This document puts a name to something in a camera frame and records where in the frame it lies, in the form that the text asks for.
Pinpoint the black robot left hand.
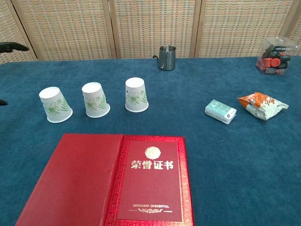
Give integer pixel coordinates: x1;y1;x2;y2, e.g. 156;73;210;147
0;42;30;106

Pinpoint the white floral paper cup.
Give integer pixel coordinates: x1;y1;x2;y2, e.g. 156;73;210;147
81;82;111;118
125;77;149;113
39;86;73;123

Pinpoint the woven wooden folding screen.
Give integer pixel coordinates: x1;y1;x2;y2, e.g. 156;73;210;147
0;0;301;65

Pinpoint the steel milk pitcher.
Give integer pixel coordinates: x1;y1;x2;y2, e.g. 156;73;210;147
152;45;176;71

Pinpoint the red honorary certificate folder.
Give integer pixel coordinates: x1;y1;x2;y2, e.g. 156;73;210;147
15;133;195;226

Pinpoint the blue table cloth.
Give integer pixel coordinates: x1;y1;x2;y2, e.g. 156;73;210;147
0;56;301;226

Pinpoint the green white tissue pack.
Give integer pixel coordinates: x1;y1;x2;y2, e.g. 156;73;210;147
204;99;238;125

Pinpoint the orange white snack bag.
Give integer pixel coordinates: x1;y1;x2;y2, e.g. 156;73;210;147
238;91;289;121

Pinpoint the clear box with red parts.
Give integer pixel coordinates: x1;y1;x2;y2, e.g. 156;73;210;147
255;36;298;76

